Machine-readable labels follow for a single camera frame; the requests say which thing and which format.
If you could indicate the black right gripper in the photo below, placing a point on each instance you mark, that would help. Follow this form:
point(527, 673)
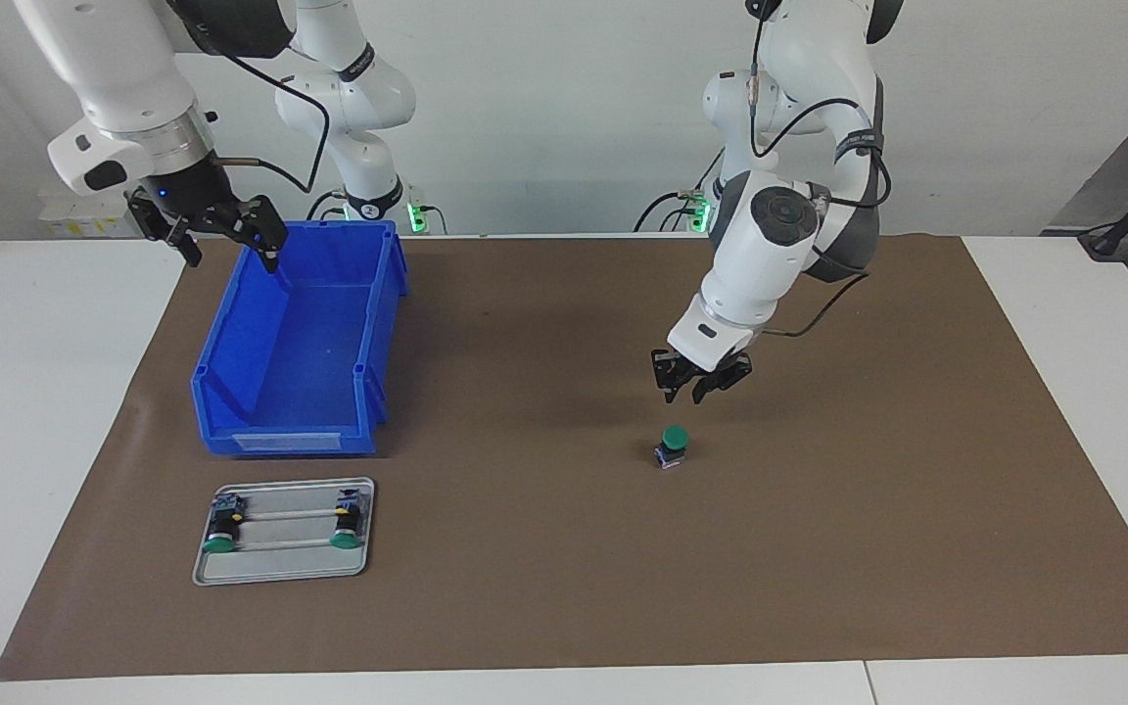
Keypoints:
point(180, 193)

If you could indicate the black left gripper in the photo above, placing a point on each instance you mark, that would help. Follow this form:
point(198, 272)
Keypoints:
point(711, 367)

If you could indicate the green push button switch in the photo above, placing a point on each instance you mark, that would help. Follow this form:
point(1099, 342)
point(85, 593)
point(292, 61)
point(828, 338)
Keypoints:
point(347, 529)
point(674, 438)
point(221, 534)

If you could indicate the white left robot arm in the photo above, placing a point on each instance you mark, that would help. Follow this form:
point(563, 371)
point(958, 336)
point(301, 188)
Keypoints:
point(760, 264)

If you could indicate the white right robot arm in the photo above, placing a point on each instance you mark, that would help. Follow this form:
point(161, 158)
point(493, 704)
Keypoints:
point(114, 69)

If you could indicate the white cardboard box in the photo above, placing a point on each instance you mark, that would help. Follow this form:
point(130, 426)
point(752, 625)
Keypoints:
point(84, 223)

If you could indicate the green lit base connector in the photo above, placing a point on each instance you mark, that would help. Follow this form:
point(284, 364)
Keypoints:
point(422, 215)
point(696, 213)

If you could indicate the blue plastic storage bin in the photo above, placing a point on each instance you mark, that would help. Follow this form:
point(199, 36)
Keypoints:
point(319, 352)

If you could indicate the brown table mat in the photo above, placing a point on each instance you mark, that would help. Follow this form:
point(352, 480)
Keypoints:
point(623, 548)

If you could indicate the grey metal tray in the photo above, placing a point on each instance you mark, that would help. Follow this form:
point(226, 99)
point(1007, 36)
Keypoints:
point(280, 568)

